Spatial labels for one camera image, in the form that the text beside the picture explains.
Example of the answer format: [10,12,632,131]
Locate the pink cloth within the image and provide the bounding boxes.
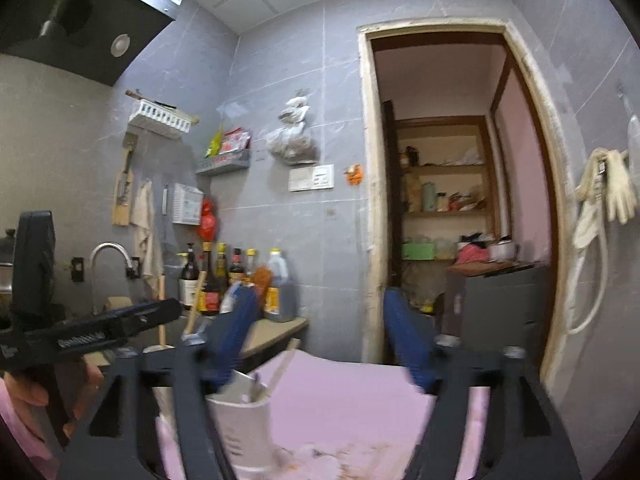
[154,350,491,480]

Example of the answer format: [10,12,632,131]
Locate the black range hood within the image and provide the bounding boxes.
[0,0,184,86]

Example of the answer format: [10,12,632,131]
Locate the metal pot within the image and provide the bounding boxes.
[0,229,16,297]

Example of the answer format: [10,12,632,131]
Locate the person's left hand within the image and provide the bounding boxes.
[5,359,106,436]

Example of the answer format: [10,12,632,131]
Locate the grey wall shelf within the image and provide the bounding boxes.
[195,148,251,177]

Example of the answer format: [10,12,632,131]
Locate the dark red label bottle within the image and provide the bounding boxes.
[228,248,246,287]

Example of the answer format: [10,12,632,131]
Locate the door frame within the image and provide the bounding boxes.
[355,17,581,387]

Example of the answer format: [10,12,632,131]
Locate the white hose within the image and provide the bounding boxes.
[564,219,609,336]

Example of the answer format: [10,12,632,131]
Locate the wooden shelf unit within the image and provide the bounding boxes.
[387,114,501,282]

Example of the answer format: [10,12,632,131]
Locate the pink bag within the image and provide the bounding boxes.
[457,242,489,265]

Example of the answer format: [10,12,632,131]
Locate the chrome faucet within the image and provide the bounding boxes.
[89,242,134,312]

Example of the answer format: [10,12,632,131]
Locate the hanging beige cloth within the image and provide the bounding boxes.
[130,179,164,302]

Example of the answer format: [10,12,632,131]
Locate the hanging clear plastic bag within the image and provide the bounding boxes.
[264,94,321,166]

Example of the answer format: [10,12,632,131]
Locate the yellow green packet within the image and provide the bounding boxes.
[204,122,225,159]

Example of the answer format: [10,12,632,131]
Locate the orange packet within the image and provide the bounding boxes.
[249,265,275,294]

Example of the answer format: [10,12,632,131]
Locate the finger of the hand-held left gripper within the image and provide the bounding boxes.
[100,297,182,334]

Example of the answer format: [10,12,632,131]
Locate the white wall basket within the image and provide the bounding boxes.
[128,99,194,140]

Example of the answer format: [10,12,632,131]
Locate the red plastic bag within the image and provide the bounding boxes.
[197,198,220,242]

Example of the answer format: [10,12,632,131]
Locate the person's left forearm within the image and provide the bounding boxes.
[0,385,56,469]

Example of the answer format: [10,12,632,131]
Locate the white wall switch socket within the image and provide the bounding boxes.
[288,163,335,192]

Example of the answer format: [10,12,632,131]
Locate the green box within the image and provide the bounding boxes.
[401,242,437,261]

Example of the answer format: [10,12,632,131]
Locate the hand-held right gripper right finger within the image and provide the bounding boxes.
[382,287,584,480]

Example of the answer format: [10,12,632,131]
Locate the grey cabinet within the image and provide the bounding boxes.
[444,262,551,357]

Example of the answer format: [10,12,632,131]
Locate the yellow cap sauce bottle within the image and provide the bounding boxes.
[215,243,230,287]

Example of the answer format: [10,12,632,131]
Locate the cream rubber gloves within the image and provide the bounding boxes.
[574,147,639,226]

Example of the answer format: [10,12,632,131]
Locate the white mesh bag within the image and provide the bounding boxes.
[627,114,640,176]

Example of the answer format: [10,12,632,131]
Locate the white wall box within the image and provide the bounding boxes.
[172,183,205,225]

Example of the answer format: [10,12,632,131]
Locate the tall dark sauce bottle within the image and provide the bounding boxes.
[199,242,224,314]

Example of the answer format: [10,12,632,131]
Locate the red packet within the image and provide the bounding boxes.
[221,127,253,154]

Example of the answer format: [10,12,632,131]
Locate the white plastic utensil holder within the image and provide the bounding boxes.
[204,370,274,480]

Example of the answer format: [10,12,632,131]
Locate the plastic oil jug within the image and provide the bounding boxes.
[263,248,296,324]

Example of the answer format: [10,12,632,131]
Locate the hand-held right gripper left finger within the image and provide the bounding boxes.
[57,282,261,480]

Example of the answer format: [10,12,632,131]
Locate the wooden cutting board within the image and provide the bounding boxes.
[110,132,140,226]

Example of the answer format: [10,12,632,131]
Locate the white pot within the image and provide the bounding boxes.
[487,239,519,261]

